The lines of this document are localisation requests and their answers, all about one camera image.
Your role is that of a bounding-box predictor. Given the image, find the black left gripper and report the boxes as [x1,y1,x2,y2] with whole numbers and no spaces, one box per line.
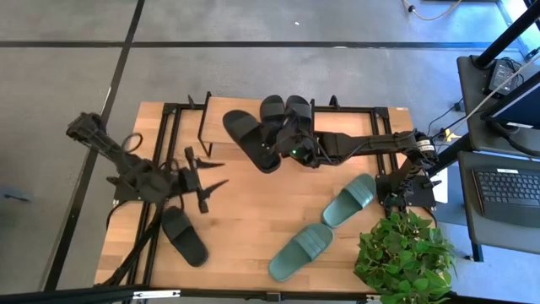
[175,145,230,214]

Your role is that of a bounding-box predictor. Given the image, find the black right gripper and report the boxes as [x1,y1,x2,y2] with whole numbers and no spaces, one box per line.
[273,117,325,169]

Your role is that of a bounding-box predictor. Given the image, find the black rubber slide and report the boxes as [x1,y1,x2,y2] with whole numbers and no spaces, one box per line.
[222,109,283,175]
[285,95,314,128]
[259,94,287,133]
[160,205,209,269]

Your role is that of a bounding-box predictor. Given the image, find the green rubber slide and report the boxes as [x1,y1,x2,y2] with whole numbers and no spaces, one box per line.
[321,172,378,230]
[267,223,335,284]

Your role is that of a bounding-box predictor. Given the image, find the yellow plug connector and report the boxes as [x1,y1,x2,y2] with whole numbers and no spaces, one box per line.
[441,128,462,144]

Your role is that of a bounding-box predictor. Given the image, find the green potted plant black pot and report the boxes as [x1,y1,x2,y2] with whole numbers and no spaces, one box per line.
[353,209,457,304]

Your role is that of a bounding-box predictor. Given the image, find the grey desk with laptop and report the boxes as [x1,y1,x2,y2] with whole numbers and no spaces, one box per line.
[457,150,540,256]

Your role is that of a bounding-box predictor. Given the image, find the laptop keyboard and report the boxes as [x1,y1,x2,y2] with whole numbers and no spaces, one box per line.
[471,167,540,230]

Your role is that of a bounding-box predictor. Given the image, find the black power adapter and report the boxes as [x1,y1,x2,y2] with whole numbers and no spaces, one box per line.
[488,58,525,96]

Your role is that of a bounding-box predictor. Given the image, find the black computer monitor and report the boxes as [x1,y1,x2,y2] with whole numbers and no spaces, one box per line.
[480,69,540,133]

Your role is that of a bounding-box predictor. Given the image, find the black round pole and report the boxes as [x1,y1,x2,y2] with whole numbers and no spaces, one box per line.
[474,0,540,68]

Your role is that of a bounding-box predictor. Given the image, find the wooden shelf black metal frame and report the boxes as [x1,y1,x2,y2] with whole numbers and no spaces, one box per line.
[197,90,316,159]

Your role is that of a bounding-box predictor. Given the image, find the black metal rig frame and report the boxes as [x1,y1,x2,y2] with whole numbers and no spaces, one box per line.
[124,100,402,293]

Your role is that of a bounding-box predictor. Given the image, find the black cable bundle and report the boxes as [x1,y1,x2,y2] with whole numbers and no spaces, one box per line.
[94,198,168,288]

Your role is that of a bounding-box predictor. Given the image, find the yellow floor cable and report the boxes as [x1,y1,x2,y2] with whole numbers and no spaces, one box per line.
[400,0,463,22]

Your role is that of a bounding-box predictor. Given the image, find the black rig beam silver bracket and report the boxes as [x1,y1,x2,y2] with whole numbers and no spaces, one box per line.
[0,285,540,304]

